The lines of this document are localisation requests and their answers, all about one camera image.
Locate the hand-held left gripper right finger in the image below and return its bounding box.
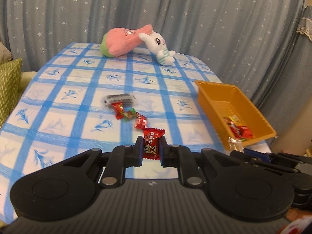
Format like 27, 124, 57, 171
160, 136, 242, 189

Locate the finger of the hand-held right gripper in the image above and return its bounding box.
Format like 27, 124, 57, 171
266, 152, 312, 168
230, 148, 296, 175

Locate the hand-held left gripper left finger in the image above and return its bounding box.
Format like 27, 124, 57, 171
64, 136, 144, 189

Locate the red milk candy packet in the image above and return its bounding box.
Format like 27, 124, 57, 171
143, 128, 166, 160

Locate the clear brown candy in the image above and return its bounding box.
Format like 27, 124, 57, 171
228, 136, 243, 152

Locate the large red snack packet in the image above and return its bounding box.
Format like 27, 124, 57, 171
229, 123, 254, 140

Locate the small red candy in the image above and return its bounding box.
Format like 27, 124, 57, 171
134, 113, 148, 130
111, 102, 125, 120

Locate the red green candy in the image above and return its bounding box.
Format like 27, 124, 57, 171
122, 108, 136, 122

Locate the grey snack packet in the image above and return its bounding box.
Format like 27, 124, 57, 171
101, 93, 137, 108

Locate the orange plastic tray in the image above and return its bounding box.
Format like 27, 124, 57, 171
194, 80, 277, 151

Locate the person's right hand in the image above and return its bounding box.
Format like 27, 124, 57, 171
286, 208, 311, 222

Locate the person's red white clothing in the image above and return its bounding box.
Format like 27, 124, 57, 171
279, 218, 312, 234

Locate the blue checked tablecloth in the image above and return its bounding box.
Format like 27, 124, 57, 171
0, 42, 271, 225

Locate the white bunny plush toy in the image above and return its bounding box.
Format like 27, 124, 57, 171
139, 30, 176, 66

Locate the pink plush toy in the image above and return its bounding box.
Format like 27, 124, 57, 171
99, 24, 153, 58

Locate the light green sofa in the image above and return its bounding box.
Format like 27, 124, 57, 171
19, 71, 37, 95

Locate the lace trimmed grey cloth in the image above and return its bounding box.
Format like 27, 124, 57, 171
296, 5, 312, 41

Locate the grey-blue star curtain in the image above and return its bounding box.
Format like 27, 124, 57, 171
0, 0, 312, 108

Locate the green zigzag cushion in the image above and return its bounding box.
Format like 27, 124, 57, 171
0, 58, 23, 128

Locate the beige cushion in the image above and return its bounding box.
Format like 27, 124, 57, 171
0, 41, 13, 62

